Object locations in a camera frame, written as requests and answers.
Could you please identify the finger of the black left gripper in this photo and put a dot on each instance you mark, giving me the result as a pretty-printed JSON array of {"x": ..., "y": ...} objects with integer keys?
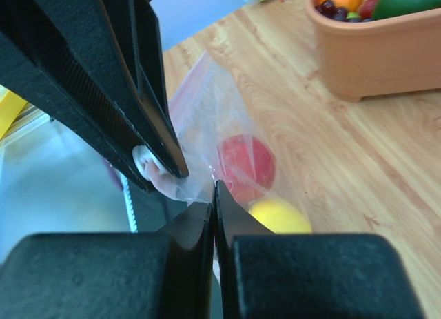
[
  {"x": 134, "y": 83},
  {"x": 52, "y": 55}
]

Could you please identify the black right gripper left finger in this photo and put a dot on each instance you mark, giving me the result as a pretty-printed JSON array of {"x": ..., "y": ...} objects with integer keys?
[{"x": 162, "y": 274}]

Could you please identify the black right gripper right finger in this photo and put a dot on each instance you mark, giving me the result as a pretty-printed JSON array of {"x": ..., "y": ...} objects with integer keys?
[{"x": 266, "y": 275}]

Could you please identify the yellow fake lemon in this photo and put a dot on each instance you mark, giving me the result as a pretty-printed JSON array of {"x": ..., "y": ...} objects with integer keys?
[{"x": 280, "y": 217}]

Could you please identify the red fake apple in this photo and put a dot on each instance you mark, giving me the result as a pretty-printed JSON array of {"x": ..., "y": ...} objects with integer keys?
[{"x": 247, "y": 167}]

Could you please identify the clear polka dot zip bag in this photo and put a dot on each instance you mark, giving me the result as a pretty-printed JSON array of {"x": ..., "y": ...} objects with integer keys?
[{"x": 205, "y": 110}]

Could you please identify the dark fake grape bunch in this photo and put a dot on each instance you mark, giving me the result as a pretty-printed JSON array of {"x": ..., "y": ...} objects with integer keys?
[{"x": 330, "y": 10}]

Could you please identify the green fake lime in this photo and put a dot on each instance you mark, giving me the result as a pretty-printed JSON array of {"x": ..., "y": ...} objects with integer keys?
[{"x": 385, "y": 9}]

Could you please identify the orange plastic basket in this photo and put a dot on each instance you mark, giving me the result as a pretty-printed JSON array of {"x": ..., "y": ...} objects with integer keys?
[{"x": 396, "y": 55}]

